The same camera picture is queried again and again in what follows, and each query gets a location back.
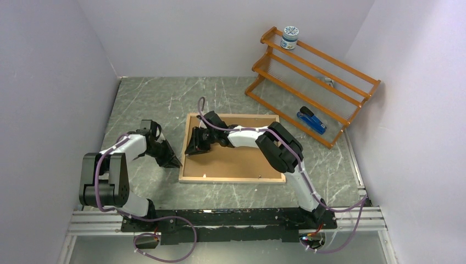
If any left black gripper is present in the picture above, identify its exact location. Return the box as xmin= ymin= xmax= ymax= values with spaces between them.
xmin=143 ymin=139 xmax=182 ymax=169

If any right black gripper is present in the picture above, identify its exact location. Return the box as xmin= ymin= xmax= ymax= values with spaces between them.
xmin=184 ymin=128 xmax=217 ymax=156

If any wooden picture frame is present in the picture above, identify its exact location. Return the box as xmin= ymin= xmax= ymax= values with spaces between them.
xmin=178 ymin=112 xmax=287 ymax=184

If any brown backing board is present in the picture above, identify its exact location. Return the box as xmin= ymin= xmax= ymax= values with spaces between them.
xmin=183 ymin=116 xmax=282 ymax=180

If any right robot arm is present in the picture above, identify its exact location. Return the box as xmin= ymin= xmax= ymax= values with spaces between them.
xmin=185 ymin=111 xmax=334 ymax=228

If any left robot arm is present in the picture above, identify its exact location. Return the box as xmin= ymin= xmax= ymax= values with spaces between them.
xmin=79 ymin=119 xmax=182 ymax=232

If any blue stapler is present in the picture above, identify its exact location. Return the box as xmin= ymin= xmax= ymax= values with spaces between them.
xmin=296 ymin=106 xmax=326 ymax=135

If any orange wooden rack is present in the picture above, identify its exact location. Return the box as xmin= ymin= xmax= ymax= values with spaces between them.
xmin=245 ymin=26 xmax=381 ymax=149

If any small blue white jar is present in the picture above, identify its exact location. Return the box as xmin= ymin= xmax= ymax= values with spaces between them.
xmin=280 ymin=26 xmax=299 ymax=50

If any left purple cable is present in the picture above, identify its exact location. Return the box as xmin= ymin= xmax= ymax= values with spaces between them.
xmin=93 ymin=134 xmax=198 ymax=263

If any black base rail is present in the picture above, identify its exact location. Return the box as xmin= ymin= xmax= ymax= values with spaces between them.
xmin=121 ymin=207 xmax=337 ymax=245

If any aluminium table rail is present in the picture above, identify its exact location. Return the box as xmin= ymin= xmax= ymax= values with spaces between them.
xmin=58 ymin=199 xmax=396 ymax=263

